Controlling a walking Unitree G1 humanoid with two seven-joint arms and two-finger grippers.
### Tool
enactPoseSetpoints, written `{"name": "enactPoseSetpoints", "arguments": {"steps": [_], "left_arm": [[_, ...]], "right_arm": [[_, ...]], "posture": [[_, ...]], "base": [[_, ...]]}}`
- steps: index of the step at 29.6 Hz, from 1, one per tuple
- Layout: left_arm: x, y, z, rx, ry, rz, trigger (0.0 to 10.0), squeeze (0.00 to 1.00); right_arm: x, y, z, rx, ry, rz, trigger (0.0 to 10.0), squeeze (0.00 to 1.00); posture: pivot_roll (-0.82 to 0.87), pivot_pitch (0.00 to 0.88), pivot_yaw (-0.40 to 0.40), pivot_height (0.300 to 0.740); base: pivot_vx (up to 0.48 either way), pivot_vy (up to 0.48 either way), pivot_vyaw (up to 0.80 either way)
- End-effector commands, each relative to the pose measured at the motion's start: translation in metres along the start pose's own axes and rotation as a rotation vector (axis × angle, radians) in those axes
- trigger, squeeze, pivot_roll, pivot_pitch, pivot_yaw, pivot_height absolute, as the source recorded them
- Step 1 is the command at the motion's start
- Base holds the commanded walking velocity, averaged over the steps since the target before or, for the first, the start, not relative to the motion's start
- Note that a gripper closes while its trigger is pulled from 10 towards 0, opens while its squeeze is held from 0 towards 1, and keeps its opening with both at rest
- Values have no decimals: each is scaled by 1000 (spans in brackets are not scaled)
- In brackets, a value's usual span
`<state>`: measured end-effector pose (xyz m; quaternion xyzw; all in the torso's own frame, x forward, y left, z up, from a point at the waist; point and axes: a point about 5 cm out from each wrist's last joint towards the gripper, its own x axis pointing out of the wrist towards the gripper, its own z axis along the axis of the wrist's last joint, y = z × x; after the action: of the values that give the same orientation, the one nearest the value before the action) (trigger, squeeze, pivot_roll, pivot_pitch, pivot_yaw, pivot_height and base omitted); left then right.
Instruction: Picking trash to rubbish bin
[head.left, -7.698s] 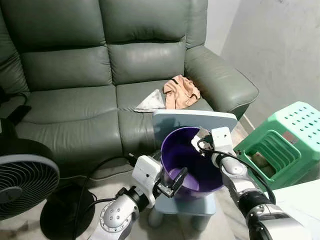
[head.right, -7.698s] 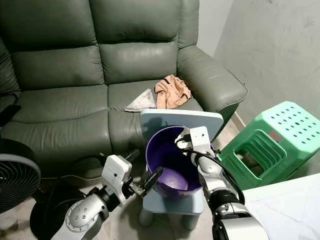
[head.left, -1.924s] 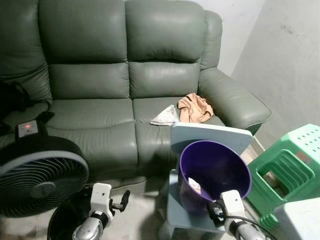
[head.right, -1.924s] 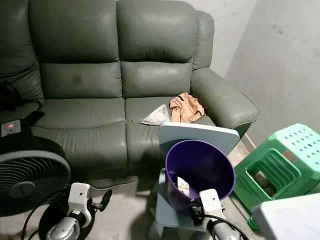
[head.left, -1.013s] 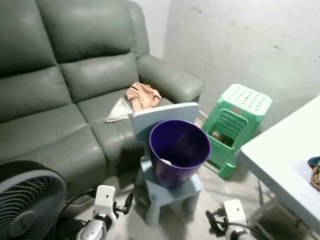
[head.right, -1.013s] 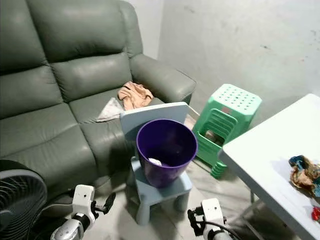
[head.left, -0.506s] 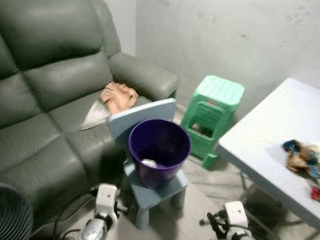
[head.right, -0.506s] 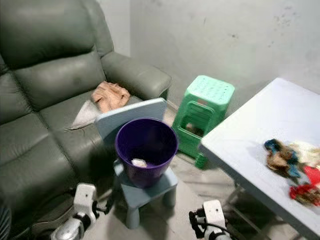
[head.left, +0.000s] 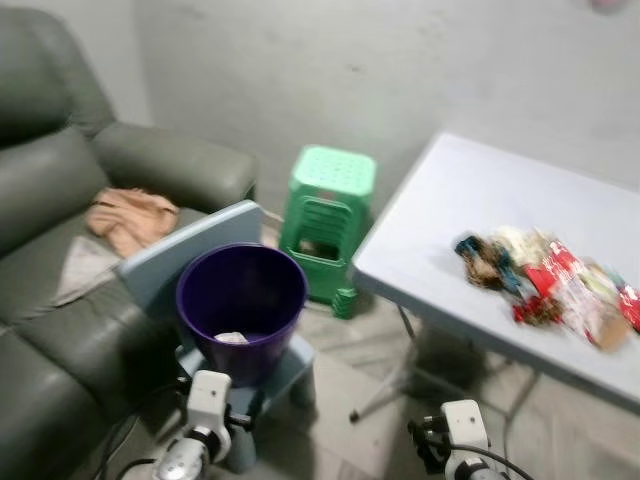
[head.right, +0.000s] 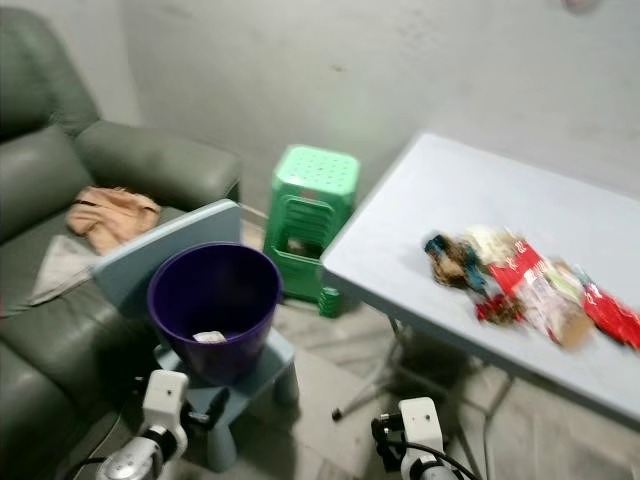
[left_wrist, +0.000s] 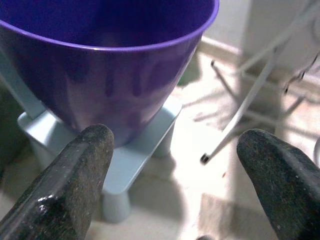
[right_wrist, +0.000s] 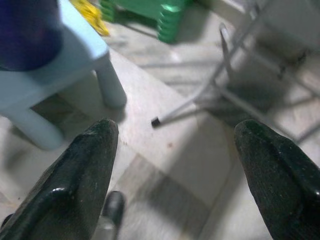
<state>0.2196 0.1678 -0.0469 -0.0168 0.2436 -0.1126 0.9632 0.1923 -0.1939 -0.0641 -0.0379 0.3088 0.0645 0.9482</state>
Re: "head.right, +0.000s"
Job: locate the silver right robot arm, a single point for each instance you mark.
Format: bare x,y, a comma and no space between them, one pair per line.
430,472

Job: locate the purple plastic rubbish bin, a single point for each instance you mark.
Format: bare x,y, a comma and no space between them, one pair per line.
220,365

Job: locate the white crumpled paper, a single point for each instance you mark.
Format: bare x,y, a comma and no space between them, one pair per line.
210,337

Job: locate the grey-green leather sofa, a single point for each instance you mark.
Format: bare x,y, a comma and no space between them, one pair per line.
50,380

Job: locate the small blue plastic chair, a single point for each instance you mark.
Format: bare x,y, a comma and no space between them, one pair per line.
160,245

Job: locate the dark brown snack wrapper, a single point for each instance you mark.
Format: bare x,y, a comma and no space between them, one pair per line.
450,260

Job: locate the white flat cloth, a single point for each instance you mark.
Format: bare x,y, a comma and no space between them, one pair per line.
65,270

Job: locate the red printed snack packet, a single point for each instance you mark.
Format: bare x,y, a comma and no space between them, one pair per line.
515,282

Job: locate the clear beige snack packet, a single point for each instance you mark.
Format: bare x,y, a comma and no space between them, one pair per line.
560,312

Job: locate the peach crumpled cloth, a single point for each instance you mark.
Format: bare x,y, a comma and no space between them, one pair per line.
110,215

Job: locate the whitish crumpled wrapper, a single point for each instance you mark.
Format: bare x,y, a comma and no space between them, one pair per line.
495,243

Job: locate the small red foil packet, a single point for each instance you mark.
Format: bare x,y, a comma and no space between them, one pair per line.
612,315

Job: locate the light blue folding table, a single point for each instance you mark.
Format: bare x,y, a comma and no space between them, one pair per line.
460,190

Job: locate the green plastic stool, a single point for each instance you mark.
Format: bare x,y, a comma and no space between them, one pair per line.
315,175

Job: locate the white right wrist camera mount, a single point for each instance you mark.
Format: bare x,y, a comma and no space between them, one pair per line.
420,425

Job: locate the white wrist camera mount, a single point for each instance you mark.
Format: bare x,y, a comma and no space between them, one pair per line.
420,425
165,395

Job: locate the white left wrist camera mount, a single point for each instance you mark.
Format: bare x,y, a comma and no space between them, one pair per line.
165,395

